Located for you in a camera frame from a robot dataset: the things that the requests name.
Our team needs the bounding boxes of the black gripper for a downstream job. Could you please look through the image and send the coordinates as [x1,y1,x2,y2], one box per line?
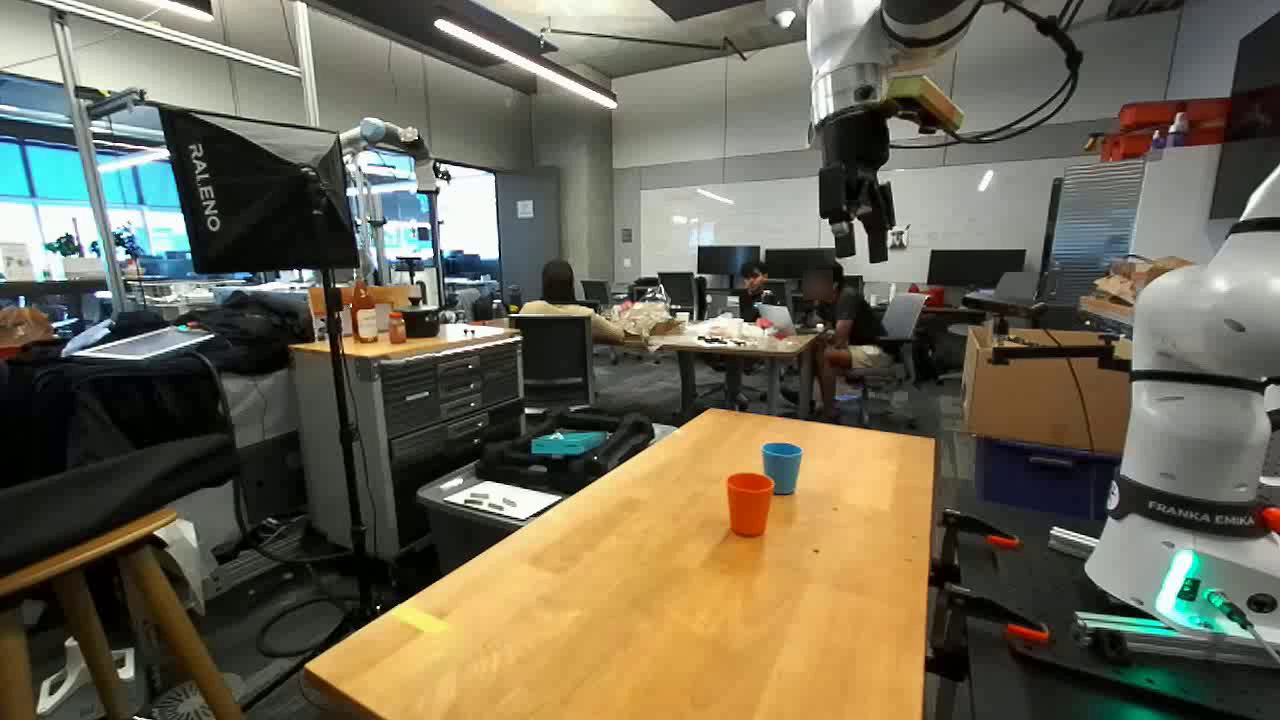
[816,113,898,263]

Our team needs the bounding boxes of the wooden stool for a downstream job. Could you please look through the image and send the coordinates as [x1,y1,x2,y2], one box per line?
[0,508,245,720]

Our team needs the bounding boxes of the grey tool cabinet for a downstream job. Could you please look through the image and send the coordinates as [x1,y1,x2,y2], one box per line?
[289,323,526,560]

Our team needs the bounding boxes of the black office chair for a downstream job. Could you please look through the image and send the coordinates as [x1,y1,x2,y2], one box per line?
[517,315,593,406]

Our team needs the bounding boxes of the orange handled clamp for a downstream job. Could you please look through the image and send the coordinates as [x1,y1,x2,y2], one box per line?
[930,508,1024,587]

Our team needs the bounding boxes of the seated person in black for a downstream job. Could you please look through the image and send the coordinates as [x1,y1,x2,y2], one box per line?
[812,263,890,417]

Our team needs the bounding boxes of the black and teal bag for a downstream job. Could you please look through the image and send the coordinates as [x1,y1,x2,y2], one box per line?
[475,408,655,495]

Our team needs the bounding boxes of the blue plastic cup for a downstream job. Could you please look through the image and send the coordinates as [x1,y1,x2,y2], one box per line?
[765,441,805,495]

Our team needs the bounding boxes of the cardboard box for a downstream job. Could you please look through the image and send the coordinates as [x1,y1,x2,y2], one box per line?
[960,323,1129,458]

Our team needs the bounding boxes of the background wooden table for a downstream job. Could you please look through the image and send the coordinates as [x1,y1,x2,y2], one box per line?
[653,337,816,417]

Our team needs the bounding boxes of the orange plastic cup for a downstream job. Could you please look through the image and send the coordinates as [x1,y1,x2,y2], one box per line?
[727,472,772,538]

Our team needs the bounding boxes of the black softbox light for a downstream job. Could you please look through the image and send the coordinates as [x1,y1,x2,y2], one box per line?
[156,106,361,273]

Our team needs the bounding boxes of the blue storage bin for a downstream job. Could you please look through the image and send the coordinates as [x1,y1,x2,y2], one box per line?
[975,441,1117,517]

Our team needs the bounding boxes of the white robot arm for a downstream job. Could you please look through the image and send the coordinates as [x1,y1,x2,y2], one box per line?
[800,0,1280,646]

